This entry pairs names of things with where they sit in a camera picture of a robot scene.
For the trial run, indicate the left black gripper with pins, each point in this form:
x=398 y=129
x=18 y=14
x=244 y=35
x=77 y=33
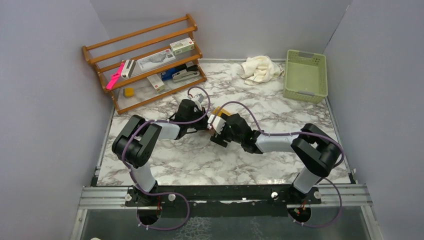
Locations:
x=203 y=124

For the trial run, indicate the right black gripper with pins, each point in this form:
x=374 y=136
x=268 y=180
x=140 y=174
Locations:
x=218 y=138

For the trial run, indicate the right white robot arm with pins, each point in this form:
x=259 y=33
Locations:
x=316 y=150

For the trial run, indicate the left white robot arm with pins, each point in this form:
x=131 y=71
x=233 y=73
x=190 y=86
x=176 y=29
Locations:
x=135 y=143

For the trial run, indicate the grey white stapler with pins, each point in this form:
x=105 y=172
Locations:
x=186 y=74

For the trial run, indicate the small white red box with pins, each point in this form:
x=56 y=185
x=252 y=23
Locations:
x=156 y=82

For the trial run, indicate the blue stapler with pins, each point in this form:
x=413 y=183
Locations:
x=167 y=75

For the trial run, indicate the long white flat box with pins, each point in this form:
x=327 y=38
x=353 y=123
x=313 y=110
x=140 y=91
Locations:
x=155 y=60

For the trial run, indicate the yellow sponge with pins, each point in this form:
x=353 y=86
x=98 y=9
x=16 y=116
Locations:
x=128 y=92

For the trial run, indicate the cream white towel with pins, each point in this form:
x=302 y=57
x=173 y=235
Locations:
x=260 y=69

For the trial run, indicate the orange wooden rack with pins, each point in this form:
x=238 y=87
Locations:
x=144 y=93

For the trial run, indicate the white green box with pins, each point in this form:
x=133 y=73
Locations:
x=182 y=46

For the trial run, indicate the white silver device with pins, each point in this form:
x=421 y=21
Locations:
x=128 y=69

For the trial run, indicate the pink plastic tool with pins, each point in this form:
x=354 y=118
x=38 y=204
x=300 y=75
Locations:
x=115 y=77

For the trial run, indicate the green plastic basket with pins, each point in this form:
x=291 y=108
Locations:
x=305 y=77

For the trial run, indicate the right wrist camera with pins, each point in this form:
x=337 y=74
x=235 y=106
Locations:
x=216 y=123

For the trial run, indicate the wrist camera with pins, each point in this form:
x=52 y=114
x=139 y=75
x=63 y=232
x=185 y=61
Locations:
x=197 y=99
x=216 y=123

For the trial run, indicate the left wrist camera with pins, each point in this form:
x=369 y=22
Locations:
x=197 y=99

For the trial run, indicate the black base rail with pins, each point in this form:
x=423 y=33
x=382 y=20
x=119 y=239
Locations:
x=215 y=201

